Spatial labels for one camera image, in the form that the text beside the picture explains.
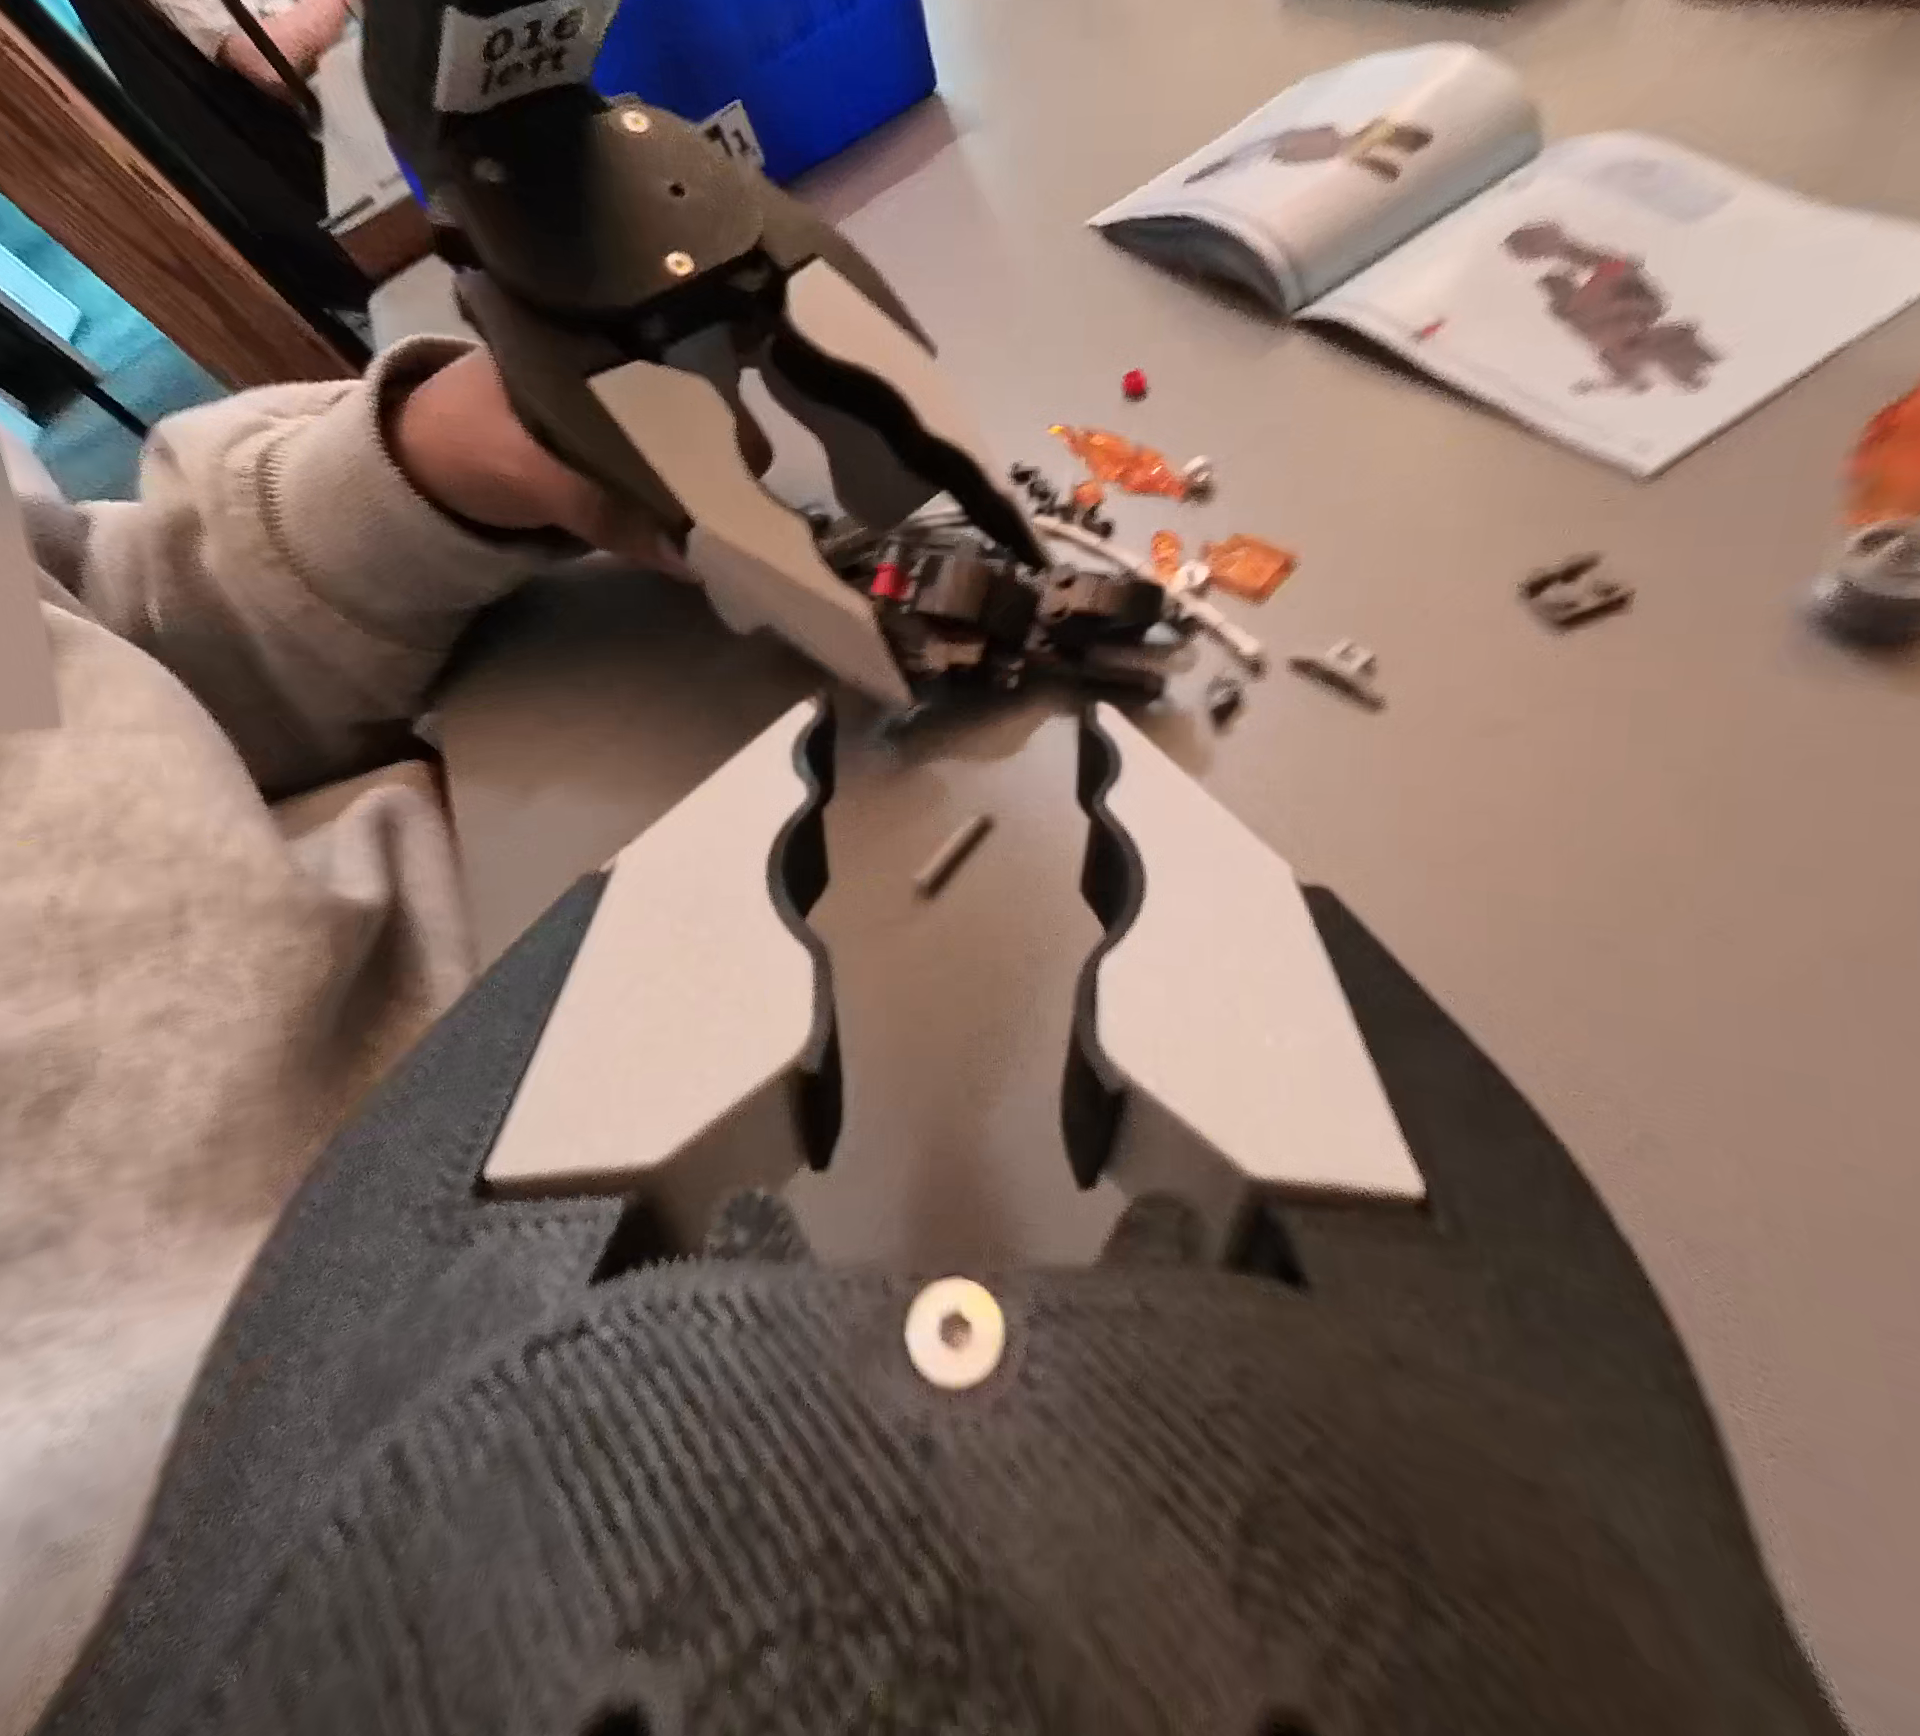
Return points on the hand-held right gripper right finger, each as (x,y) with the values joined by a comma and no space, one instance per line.
(1245,1029)

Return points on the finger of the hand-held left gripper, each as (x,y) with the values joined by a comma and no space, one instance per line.
(702,463)
(855,455)

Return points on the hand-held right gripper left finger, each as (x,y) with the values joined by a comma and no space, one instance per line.
(661,1014)

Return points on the black red lego motorcycle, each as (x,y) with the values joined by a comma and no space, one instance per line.
(975,604)

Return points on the person's left forearm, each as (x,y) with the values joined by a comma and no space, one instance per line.
(267,566)

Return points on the black lego clip piece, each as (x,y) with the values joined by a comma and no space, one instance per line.
(1051,492)

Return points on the light grey lego pin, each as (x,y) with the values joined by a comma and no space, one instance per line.
(952,857)

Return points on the orange faceted lego piece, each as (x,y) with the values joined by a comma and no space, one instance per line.
(1245,566)

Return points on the dark grey lego plate piece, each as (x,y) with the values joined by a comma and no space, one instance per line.
(1578,591)

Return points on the grey lego wheel hub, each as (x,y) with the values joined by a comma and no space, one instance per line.
(1872,581)

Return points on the person's left hand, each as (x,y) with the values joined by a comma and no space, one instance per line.
(481,463)

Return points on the large orange flame piece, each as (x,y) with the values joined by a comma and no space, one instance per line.
(1126,463)

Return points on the blue plastic bin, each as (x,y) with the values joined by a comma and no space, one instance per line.
(812,11)

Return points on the dark grey curved small piece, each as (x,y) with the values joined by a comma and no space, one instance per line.
(1226,699)

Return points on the wooden beam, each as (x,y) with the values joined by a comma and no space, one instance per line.
(136,221)

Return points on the thin orange flame piece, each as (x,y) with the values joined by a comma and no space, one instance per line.
(1894,463)

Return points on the open instruction booklet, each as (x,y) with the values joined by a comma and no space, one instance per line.
(1768,251)

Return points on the light grey bracket piece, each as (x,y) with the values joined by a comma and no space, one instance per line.
(1341,675)

